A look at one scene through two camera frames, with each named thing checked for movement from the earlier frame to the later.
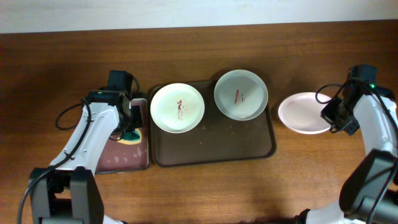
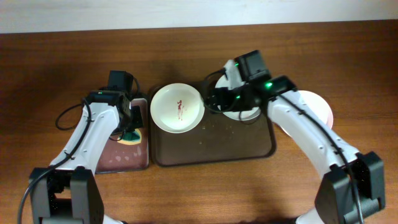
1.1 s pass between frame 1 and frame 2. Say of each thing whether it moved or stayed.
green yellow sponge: stayed
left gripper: stayed
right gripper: moved
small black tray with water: stayed
